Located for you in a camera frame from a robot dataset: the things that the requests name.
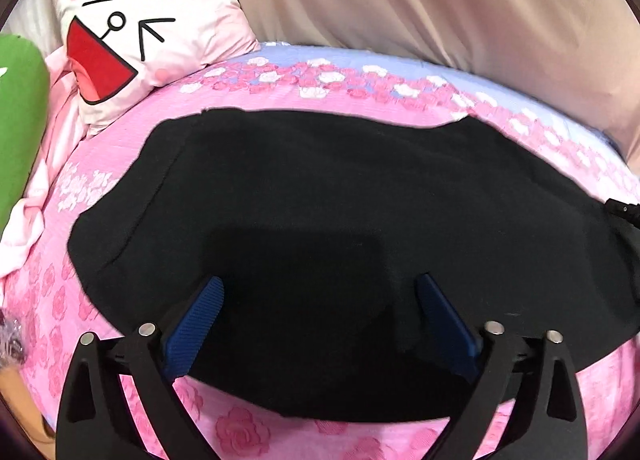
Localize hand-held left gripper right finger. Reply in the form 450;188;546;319
415;273;589;460

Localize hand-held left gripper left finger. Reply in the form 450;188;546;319
55;276;226;460

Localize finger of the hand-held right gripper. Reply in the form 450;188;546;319
604;196;640;231

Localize black pants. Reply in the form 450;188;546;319
67;107;640;428

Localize clear plastic wrapper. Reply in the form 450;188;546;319
0;310;28;372

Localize pink floral bedsheet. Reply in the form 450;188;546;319
0;40;636;460

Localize pale pink blanket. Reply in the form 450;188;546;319
0;47;91;281

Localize cartoon face pillow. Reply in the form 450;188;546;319
52;0;261;136

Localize green plush pillow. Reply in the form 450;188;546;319
0;32;51;241

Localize beige curtain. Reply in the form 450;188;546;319
215;0;640;171

